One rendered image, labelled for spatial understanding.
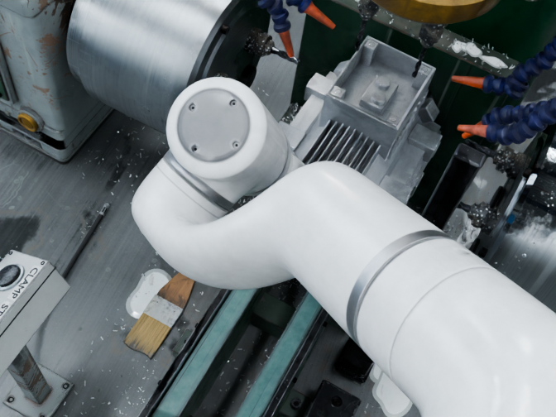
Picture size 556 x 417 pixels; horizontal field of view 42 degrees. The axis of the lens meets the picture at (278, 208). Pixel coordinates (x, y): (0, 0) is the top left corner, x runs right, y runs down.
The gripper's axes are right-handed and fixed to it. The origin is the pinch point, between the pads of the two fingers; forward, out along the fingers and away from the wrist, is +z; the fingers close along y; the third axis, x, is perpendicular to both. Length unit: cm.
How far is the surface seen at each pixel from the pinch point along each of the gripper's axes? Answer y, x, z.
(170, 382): -0.1, -29.3, 2.2
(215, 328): 1.0, -21.5, 7.3
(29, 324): -14.5, -27.6, -11.5
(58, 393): -14.9, -40.4, 9.4
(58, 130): -37.7, -8.4, 18.7
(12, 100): -44.7, -7.5, 15.0
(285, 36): -7.2, 16.3, 1.6
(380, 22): 1.7, 24.8, 7.9
